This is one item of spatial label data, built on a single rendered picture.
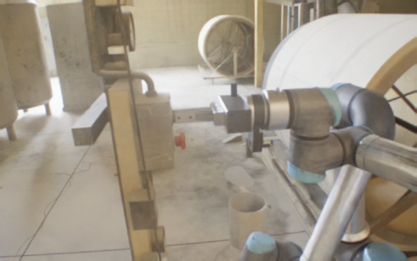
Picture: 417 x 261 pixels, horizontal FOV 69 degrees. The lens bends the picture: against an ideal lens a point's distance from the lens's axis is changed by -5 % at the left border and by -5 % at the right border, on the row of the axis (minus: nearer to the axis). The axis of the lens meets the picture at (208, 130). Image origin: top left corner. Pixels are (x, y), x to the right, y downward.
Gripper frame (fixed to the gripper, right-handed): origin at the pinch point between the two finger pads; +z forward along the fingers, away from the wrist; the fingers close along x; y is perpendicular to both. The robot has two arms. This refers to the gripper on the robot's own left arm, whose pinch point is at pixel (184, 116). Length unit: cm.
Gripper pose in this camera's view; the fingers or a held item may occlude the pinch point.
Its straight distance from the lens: 68.6
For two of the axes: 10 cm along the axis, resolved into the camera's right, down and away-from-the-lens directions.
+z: -9.9, 0.7, -0.8
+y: -0.4, -9.4, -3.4
